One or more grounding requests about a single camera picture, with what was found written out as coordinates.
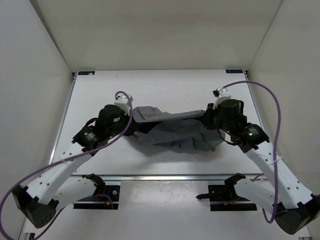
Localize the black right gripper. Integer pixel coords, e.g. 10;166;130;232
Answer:
202;102;234;134

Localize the grey pleated skirt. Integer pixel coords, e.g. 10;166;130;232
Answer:
131;106;225;154

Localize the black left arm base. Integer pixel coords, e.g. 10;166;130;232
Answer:
73;173;121;210

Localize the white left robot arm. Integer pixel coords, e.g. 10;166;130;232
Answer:
10;103;133;229

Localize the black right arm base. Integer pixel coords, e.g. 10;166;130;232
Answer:
196;173;258;212

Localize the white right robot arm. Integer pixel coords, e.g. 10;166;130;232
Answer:
197;99;320;235

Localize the right corner label sticker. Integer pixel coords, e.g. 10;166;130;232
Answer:
225;69;244;74

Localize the corner label sticker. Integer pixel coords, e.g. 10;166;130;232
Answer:
225;69;244;74
77;71;95;76

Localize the left corner label sticker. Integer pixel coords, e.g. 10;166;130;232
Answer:
77;71;95;76

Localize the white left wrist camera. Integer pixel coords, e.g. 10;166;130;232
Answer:
114;94;134;116

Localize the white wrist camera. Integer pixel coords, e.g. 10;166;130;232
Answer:
114;94;134;116
213;87;232;109

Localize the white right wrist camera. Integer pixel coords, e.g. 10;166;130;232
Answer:
213;87;232;109

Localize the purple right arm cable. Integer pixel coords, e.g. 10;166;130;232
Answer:
219;80;283;224

